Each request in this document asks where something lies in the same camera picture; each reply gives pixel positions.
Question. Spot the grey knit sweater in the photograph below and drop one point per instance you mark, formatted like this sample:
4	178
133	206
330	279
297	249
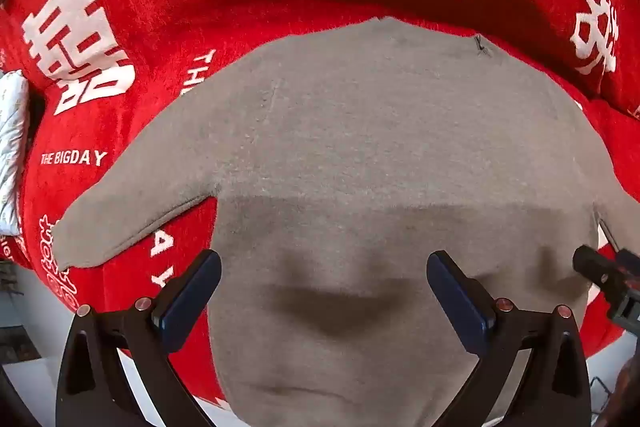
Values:
350	147

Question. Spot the white quilted cloth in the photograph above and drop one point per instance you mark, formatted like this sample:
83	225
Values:
11	147

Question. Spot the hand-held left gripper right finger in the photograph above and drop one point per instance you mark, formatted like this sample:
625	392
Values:
457	299

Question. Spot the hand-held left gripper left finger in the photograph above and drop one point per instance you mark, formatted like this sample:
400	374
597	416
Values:
192	294

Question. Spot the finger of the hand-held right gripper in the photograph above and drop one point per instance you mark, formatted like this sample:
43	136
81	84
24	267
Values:
592	264

